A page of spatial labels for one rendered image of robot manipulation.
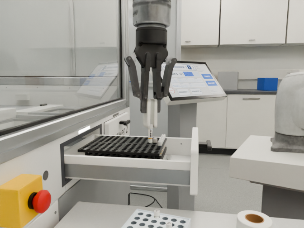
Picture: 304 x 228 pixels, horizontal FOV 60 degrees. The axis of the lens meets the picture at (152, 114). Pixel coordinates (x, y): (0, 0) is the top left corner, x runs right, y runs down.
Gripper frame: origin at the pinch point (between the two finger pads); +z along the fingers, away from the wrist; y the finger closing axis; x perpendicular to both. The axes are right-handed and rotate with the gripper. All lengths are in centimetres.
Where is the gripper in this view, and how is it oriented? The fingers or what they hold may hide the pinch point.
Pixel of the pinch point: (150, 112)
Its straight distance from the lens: 65.2
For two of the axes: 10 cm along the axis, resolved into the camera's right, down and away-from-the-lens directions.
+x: 3.6, 1.4, -9.2
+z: -0.1, 9.9, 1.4
